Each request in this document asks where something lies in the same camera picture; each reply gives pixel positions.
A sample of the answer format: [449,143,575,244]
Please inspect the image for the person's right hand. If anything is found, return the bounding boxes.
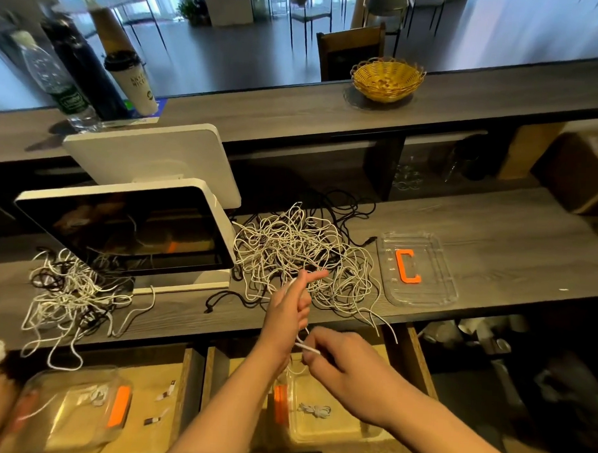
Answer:
[298,326,415,428]

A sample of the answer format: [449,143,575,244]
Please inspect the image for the person's left hand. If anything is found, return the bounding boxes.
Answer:
[257,264,332,377]

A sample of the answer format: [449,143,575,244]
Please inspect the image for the clear container drawer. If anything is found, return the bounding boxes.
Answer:
[270,361,398,451]
[2,362,136,453]

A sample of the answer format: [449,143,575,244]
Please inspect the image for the person's left forearm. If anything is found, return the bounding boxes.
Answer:
[165,351,295,453]

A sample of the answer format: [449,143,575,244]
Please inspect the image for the brown cardboard box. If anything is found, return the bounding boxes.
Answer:
[542,126,598,217]

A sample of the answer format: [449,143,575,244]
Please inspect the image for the wooden drawer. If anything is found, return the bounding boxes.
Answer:
[200,319,444,453]
[2,338,208,453]

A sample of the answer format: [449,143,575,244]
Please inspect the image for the pile of white containers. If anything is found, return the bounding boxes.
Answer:
[417,308,529,358]

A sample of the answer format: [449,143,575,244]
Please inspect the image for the white touchscreen monitor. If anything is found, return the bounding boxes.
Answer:
[11,170,241,300]

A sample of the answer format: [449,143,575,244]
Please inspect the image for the white customer display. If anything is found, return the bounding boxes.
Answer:
[59,117,246,211]

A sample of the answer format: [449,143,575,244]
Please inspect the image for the grey wooden bar counter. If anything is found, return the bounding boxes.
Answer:
[0,31,598,191]

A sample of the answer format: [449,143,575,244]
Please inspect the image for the blue white notebook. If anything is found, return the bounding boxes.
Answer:
[135,96,169,120]

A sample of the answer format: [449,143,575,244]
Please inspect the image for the yellow woven basket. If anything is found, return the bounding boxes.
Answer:
[349,55,428,106]

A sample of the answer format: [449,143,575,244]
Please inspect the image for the brown wooden chair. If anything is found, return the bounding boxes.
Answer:
[315,24,388,85]

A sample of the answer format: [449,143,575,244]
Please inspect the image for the flat cardboard sheet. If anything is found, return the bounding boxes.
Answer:
[499,119,567,184]

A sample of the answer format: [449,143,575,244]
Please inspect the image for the white paper coffee cup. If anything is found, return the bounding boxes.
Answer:
[101,49,162,118]

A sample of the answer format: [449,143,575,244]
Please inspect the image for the black thermos bottle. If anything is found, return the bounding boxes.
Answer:
[37,15,136,123]

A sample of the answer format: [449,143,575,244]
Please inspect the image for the green potted plant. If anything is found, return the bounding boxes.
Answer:
[177,0,209,28]

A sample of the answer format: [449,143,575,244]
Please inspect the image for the clear plastic water bottle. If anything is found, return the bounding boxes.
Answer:
[7,28,103,132]

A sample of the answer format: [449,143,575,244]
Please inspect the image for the round wooden table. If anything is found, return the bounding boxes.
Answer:
[49,0,147,60]

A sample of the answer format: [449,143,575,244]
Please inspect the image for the black cable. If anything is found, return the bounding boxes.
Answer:
[204,289,268,317]

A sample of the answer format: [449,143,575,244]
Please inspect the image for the clear lid orange handle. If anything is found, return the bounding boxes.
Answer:
[373,227,462,311]

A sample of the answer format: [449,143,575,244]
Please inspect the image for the bundle of black cables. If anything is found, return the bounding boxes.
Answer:
[313,188,381,248]

